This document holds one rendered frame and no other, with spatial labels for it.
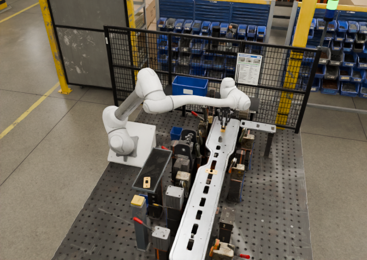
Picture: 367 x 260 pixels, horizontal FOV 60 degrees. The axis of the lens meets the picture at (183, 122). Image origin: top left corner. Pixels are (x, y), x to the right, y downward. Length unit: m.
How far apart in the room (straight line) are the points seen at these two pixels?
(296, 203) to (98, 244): 1.44
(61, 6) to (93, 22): 0.45
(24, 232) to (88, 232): 1.18
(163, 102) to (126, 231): 0.92
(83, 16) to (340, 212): 3.76
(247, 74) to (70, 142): 2.39
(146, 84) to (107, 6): 2.33
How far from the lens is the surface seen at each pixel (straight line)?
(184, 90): 2.88
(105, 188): 2.60
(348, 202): 3.77
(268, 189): 2.62
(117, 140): 2.49
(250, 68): 2.88
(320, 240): 3.35
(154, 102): 2.06
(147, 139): 2.70
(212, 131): 2.59
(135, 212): 1.92
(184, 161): 2.20
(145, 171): 2.02
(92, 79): 4.93
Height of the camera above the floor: 2.60
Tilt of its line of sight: 37 degrees down
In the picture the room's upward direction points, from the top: 1 degrees clockwise
